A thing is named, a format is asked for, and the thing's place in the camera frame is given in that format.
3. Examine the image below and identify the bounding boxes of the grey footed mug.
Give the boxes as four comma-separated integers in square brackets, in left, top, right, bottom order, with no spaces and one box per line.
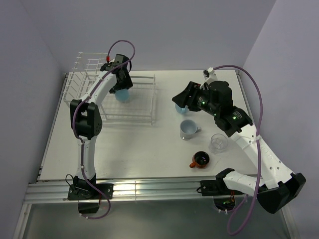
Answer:
[179,119,201,140]

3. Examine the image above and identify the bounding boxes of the faceted light blue mug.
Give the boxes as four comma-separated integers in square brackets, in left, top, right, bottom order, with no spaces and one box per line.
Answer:
[175,104,188,115]

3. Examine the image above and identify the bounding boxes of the round light blue mug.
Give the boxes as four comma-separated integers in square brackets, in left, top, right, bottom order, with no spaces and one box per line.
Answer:
[114,89,130,103]

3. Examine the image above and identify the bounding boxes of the aluminium mounting rail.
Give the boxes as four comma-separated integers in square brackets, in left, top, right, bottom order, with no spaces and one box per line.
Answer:
[23,176,215,204]

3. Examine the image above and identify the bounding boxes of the clear glass cup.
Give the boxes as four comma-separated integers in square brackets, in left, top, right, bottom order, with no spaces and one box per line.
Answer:
[209,133,228,154]

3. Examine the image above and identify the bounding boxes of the orange and black cup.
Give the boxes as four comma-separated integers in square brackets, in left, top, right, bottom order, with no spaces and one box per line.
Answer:
[189,151,210,169]

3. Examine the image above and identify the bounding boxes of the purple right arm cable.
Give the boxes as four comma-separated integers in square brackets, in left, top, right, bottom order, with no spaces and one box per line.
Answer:
[214,64,264,236]

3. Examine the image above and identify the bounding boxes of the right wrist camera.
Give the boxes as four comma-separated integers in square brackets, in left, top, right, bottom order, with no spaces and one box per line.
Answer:
[203,67,218,81]

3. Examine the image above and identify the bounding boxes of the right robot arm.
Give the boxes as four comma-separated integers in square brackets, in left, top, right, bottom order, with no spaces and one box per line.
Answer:
[172,81,306,214]

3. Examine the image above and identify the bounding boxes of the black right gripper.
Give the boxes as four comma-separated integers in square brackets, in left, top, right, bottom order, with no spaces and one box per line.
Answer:
[171,81,219,116]

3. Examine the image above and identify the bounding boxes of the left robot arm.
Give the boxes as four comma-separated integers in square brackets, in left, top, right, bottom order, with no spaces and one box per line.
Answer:
[70,54,133,199]

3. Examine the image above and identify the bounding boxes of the white wire dish rack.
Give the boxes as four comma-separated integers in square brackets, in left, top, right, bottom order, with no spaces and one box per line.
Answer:
[62,52,156,125]

